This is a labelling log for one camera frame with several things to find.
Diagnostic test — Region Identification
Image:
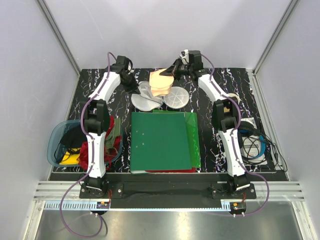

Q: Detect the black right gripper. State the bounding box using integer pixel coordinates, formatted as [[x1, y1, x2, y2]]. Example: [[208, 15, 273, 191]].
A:
[[159, 58, 192, 82]]

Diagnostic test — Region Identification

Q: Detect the beige bra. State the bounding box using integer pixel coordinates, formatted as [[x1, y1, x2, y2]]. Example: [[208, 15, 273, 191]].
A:
[[149, 68, 174, 97]]

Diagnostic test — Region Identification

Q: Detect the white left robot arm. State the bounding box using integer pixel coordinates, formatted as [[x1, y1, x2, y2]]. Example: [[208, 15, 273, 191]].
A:
[[80, 52, 140, 179]]

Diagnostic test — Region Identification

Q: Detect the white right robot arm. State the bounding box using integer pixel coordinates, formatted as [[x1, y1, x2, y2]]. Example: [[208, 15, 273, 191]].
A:
[[160, 49, 246, 178]]

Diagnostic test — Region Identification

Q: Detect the olive green garment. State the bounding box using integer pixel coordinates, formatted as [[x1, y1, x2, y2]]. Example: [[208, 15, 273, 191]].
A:
[[104, 117, 122, 150]]

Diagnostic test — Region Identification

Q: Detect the light green plastic folder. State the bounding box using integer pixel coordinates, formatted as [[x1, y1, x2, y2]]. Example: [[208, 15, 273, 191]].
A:
[[140, 110, 201, 171]]

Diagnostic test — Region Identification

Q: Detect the red garment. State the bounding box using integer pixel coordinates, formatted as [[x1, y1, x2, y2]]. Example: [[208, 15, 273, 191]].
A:
[[78, 124, 123, 170]]

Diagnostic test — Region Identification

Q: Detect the paper cup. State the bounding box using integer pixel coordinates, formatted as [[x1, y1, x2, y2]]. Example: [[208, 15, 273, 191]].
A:
[[223, 93, 241, 113]]

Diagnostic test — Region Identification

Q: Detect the black garment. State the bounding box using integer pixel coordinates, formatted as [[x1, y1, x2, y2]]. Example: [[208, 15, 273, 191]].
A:
[[60, 125, 87, 155]]

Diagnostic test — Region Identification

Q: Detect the blue plastic basket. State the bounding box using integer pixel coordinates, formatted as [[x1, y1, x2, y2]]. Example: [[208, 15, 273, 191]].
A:
[[47, 119, 123, 168]]

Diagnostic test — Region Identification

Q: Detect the yellow garment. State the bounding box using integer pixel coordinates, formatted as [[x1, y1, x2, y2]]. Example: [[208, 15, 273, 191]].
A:
[[59, 148, 80, 165]]

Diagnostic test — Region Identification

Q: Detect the red folder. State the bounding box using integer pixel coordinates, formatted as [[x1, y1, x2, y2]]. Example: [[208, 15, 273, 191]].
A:
[[146, 167, 196, 173]]

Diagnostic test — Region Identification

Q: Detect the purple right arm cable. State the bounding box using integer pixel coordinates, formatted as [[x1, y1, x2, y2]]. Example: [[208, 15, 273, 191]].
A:
[[199, 54, 270, 217]]

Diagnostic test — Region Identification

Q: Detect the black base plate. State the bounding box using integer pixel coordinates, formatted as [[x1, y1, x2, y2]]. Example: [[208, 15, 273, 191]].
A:
[[79, 173, 256, 200]]

